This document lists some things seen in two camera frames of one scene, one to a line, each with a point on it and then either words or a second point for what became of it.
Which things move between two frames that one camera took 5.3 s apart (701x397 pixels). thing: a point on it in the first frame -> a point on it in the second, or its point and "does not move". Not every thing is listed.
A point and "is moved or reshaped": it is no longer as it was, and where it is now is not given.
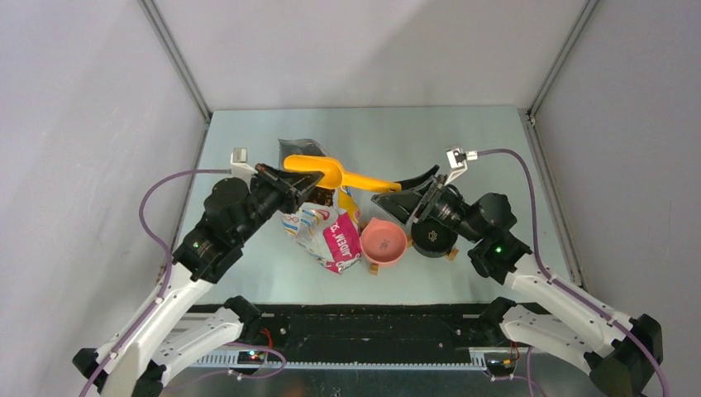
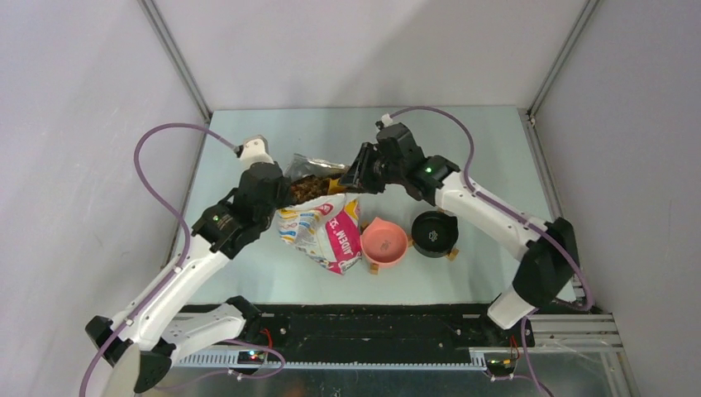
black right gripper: [402, 204] -> [357, 176]
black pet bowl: [431, 238] does not move
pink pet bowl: [383, 241] does not move
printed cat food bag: [329, 234] is moved or reshaped
